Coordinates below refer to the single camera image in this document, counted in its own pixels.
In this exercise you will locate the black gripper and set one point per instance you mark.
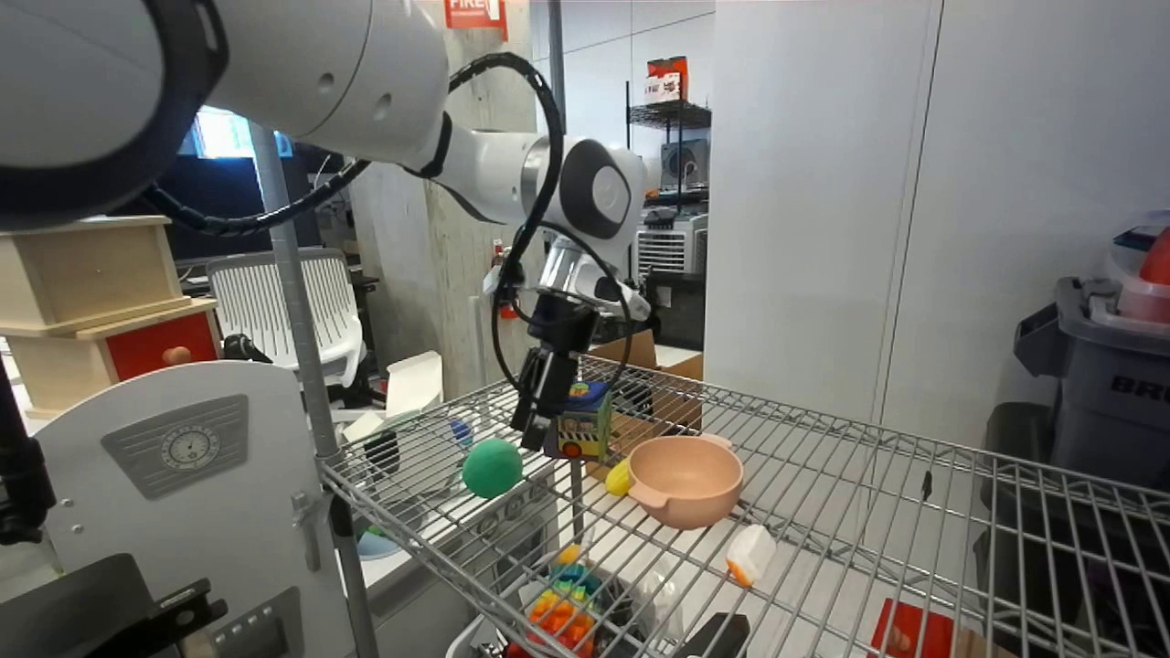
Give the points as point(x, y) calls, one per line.
point(565, 323)

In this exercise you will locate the green ball toy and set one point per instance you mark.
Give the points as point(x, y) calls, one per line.
point(491, 464)

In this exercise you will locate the orange white plush toy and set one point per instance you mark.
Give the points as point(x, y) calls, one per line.
point(750, 555)

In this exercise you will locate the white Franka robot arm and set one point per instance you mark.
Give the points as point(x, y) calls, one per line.
point(343, 73)

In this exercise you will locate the peach plastic bowl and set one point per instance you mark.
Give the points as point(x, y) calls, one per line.
point(688, 480)

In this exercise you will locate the rainbow stacking toy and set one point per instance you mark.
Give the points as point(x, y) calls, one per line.
point(565, 608)

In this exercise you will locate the brown cardboard box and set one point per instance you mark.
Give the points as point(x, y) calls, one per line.
point(664, 416)

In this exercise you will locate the white cardboard box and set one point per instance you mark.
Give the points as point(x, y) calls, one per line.
point(414, 380)

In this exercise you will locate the black storage shelf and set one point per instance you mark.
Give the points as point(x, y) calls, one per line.
point(672, 222)

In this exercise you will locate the white slatted rack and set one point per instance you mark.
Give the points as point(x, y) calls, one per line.
point(296, 313)

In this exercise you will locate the black pouch white logo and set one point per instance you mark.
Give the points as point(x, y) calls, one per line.
point(714, 639)

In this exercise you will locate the red flat box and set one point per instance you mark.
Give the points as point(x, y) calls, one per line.
point(910, 629)

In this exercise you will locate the wooden shelf unit red panel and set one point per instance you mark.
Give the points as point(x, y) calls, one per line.
point(96, 295)

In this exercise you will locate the dark grey bin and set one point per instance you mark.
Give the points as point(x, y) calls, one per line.
point(1019, 432)

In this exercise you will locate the grey storage tote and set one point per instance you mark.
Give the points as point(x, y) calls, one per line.
point(1111, 390)

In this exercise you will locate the clear lidded plastic container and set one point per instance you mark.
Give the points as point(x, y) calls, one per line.
point(1145, 280)

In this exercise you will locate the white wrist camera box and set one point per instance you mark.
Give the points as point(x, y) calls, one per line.
point(626, 300)

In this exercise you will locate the red wall sign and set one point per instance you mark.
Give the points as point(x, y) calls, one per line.
point(477, 12)

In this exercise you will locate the black camera housing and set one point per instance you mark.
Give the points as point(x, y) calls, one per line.
point(24, 461)

